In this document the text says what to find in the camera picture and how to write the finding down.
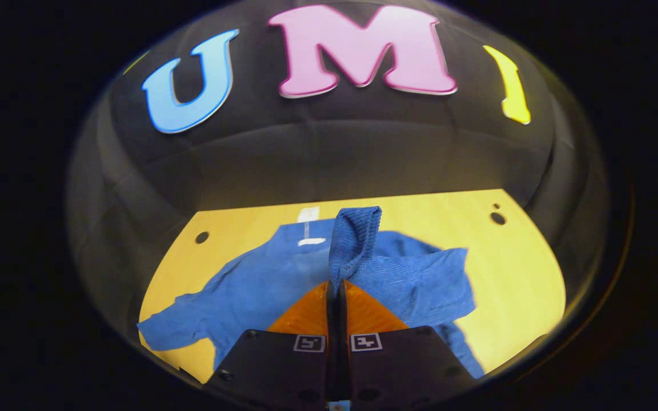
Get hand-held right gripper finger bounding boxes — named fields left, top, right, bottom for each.
left=203, top=280, right=338, bottom=409
left=338, top=280, right=476, bottom=409

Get blue corduroy jacket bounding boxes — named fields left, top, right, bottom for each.
left=137, top=205, right=486, bottom=381

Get black backdrop cloth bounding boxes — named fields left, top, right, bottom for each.
left=66, top=0, right=611, bottom=349

